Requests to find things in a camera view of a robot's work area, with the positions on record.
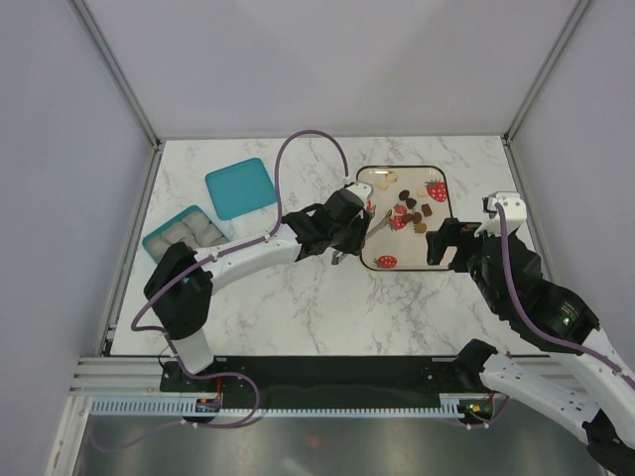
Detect metal serving tongs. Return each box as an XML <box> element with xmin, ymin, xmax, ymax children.
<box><xmin>330</xmin><ymin>209</ymin><xmax>393</xmax><ymax>266</ymax></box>

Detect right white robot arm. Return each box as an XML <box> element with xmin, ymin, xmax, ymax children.
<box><xmin>427</xmin><ymin>218</ymin><xmax>634</xmax><ymax>475</ymax></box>

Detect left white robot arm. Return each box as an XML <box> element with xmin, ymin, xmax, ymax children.
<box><xmin>144</xmin><ymin>181</ymin><xmax>373</xmax><ymax>391</ymax></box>

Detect brown rectangular chocolate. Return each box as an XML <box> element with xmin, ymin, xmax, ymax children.
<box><xmin>422</xmin><ymin>203</ymin><xmax>433</xmax><ymax>217</ymax></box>

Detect white square chocolate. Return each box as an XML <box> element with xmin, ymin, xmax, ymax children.
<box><xmin>375</xmin><ymin>180</ymin><xmax>389</xmax><ymax>191</ymax></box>

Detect teal chocolate box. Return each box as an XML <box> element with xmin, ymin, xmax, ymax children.
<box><xmin>142</xmin><ymin>205</ymin><xmax>228</xmax><ymax>264</ymax></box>

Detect strawberry pattern tray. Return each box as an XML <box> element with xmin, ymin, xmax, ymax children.
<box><xmin>356</xmin><ymin>166</ymin><xmax>453</xmax><ymax>272</ymax></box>

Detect teal box lid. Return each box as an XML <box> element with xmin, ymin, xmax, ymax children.
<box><xmin>204</xmin><ymin>158</ymin><xmax>277</xmax><ymax>221</ymax></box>

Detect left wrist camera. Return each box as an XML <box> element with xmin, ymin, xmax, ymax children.
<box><xmin>344</xmin><ymin>181</ymin><xmax>374</xmax><ymax>204</ymax></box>

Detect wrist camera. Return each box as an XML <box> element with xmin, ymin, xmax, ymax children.
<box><xmin>344</xmin><ymin>181</ymin><xmax>374</xmax><ymax>204</ymax></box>
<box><xmin>474</xmin><ymin>191</ymin><xmax>528</xmax><ymax>237</ymax></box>

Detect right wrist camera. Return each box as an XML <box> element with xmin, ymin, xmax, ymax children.
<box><xmin>474</xmin><ymin>191</ymin><xmax>528</xmax><ymax>237</ymax></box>

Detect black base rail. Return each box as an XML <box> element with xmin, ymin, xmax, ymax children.
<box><xmin>160</xmin><ymin>356</ymin><xmax>488</xmax><ymax>411</ymax></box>

